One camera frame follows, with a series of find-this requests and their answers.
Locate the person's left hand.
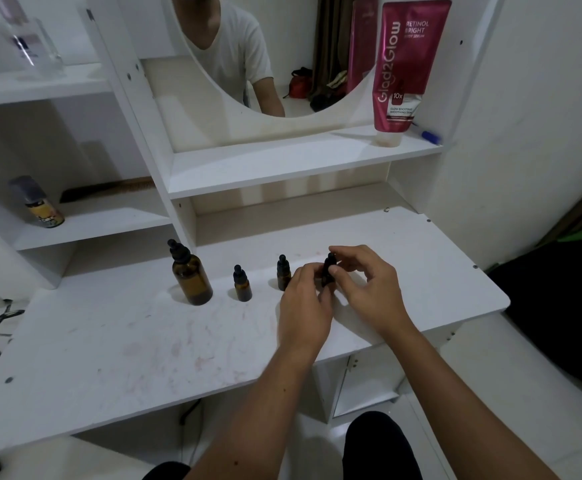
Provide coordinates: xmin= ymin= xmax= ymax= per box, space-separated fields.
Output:
xmin=276 ymin=262 xmax=337 ymax=363

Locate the person's right hand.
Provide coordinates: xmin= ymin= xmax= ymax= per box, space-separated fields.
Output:
xmin=328 ymin=244 xmax=417 ymax=341

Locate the large amber glass bottle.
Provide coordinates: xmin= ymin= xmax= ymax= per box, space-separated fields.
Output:
xmin=172 ymin=254 xmax=214 ymax=307

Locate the person's left forearm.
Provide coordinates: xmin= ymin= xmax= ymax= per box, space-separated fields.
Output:
xmin=183 ymin=344 xmax=331 ymax=480

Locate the person's right forearm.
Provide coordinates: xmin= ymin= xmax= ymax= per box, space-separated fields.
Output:
xmin=385 ymin=324 xmax=561 ymax=480

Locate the person's right leg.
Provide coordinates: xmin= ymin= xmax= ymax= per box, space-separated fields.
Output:
xmin=343 ymin=410 xmax=424 ymax=480

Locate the person's leg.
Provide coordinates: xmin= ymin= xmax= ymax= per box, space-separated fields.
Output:
xmin=343 ymin=410 xmax=424 ymax=480
xmin=142 ymin=461 xmax=192 ymax=480

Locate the person's left leg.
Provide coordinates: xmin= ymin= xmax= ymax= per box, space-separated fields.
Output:
xmin=142 ymin=461 xmax=192 ymax=480

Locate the small yellow label bottle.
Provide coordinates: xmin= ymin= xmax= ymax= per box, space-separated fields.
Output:
xmin=10 ymin=175 xmax=66 ymax=229

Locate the clear perfume bottle pink cap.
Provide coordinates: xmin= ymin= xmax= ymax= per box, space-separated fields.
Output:
xmin=0 ymin=0 xmax=67 ymax=78

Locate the white vanity desk with shelves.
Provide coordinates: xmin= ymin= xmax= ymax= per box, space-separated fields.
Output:
xmin=0 ymin=0 xmax=511 ymax=465

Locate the blue pen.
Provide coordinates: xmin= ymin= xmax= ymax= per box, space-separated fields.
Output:
xmin=413 ymin=125 xmax=443 ymax=145

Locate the black green bag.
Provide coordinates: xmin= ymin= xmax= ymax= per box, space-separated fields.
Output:
xmin=485 ymin=227 xmax=582 ymax=411

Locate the red cosmetic tube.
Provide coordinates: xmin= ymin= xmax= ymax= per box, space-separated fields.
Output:
xmin=373 ymin=0 xmax=453 ymax=147

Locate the brown comb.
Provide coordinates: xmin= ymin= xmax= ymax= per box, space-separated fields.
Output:
xmin=59 ymin=176 xmax=156 ymax=205

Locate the round mirror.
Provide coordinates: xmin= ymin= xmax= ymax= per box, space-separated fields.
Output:
xmin=160 ymin=0 xmax=387 ymax=119

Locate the thin black power cable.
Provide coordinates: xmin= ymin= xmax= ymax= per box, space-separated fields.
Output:
xmin=180 ymin=398 xmax=203 ymax=425

